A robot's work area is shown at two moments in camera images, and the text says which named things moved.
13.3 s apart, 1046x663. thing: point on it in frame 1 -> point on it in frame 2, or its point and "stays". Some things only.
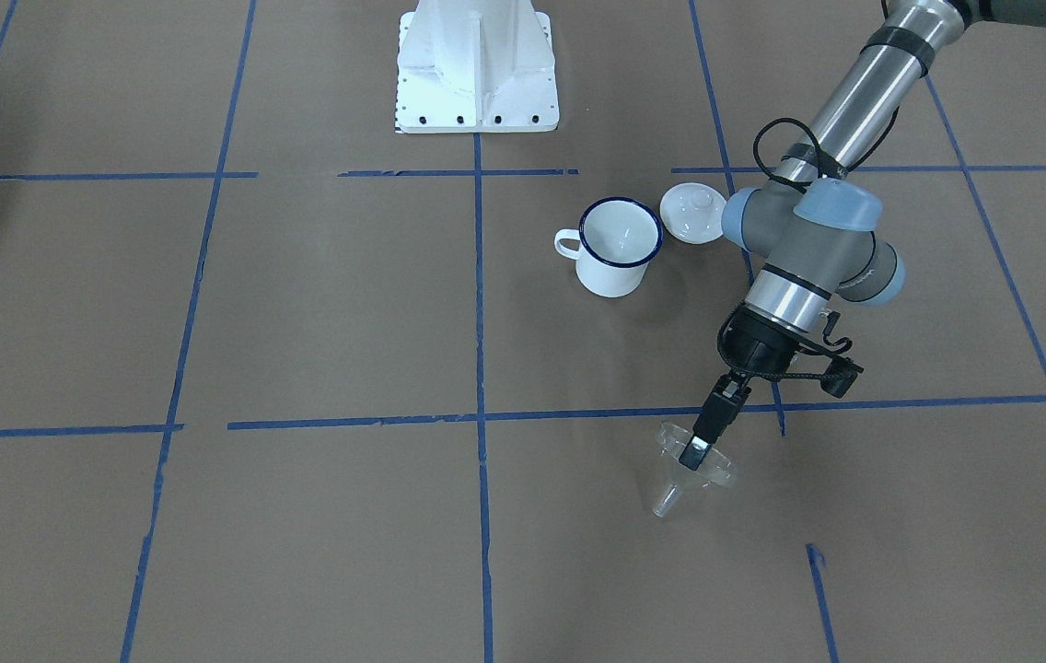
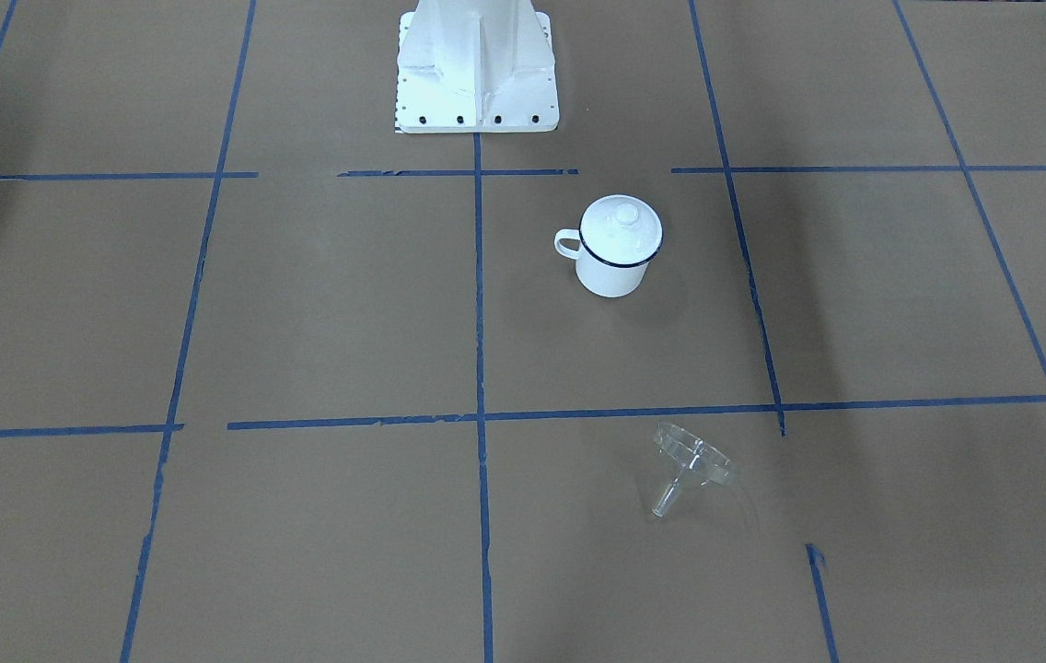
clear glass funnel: [671, 439] stays
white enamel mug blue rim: [619, 238] stays
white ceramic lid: [691, 212] -> [621, 229]
